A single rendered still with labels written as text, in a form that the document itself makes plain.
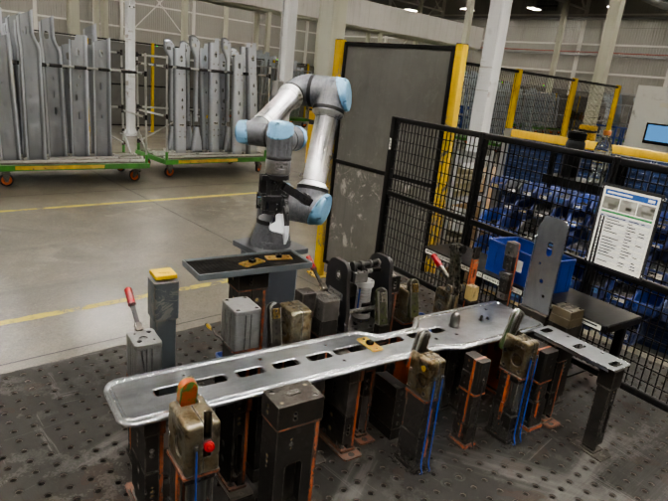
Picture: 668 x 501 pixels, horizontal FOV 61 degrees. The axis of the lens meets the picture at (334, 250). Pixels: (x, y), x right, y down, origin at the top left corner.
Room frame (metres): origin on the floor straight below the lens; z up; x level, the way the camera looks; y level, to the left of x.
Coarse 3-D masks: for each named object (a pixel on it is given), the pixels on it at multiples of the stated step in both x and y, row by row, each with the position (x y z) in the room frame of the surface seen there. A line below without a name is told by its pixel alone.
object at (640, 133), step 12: (636, 96) 7.69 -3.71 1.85; (648, 96) 7.59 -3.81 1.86; (660, 96) 7.49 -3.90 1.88; (636, 108) 7.67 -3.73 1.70; (648, 108) 7.56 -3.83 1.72; (660, 108) 7.46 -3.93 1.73; (636, 120) 7.64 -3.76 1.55; (648, 120) 7.54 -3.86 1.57; (660, 120) 7.44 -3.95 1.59; (636, 132) 7.61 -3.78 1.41; (648, 132) 7.48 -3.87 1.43; (660, 132) 7.38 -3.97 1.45; (624, 144) 7.69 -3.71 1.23; (636, 144) 7.59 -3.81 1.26; (648, 144) 7.48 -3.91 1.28; (660, 144) 7.36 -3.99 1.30
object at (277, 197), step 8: (264, 176) 1.63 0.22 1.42; (272, 176) 1.63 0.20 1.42; (280, 176) 1.63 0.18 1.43; (288, 176) 1.66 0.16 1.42; (264, 184) 1.65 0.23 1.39; (272, 184) 1.65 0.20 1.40; (280, 184) 1.65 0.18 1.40; (256, 192) 1.67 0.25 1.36; (264, 192) 1.65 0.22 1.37; (272, 192) 1.65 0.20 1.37; (280, 192) 1.65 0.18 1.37; (256, 200) 1.67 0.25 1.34; (264, 200) 1.61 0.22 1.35; (272, 200) 1.62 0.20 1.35; (280, 200) 1.63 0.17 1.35; (256, 208) 1.67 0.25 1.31; (264, 208) 1.63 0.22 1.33; (272, 208) 1.63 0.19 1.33; (280, 208) 1.64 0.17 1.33
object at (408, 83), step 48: (336, 48) 4.75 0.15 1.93; (384, 48) 4.40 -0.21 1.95; (432, 48) 4.05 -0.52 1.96; (384, 96) 4.35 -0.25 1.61; (432, 96) 4.01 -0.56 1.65; (336, 144) 4.69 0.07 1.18; (384, 144) 4.31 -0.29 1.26; (432, 144) 3.98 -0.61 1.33; (336, 192) 4.67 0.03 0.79; (336, 240) 4.62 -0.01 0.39; (432, 240) 3.86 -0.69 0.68
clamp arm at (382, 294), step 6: (378, 288) 1.66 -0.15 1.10; (384, 288) 1.66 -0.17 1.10; (378, 294) 1.64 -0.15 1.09; (384, 294) 1.65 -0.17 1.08; (378, 300) 1.64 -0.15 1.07; (384, 300) 1.64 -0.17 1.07; (378, 306) 1.64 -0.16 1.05; (384, 306) 1.65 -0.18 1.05; (378, 312) 1.63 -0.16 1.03; (384, 312) 1.64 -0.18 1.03; (378, 318) 1.63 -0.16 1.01; (384, 318) 1.64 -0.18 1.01; (378, 324) 1.63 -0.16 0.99
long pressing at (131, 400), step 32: (416, 320) 1.66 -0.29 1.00; (448, 320) 1.70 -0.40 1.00; (480, 320) 1.73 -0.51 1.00; (256, 352) 1.34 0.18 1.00; (288, 352) 1.37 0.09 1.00; (320, 352) 1.39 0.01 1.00; (352, 352) 1.40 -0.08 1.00; (384, 352) 1.42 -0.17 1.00; (128, 384) 1.13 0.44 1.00; (160, 384) 1.15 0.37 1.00; (224, 384) 1.17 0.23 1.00; (256, 384) 1.19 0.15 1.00; (288, 384) 1.21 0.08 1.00; (128, 416) 1.01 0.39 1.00; (160, 416) 1.03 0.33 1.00
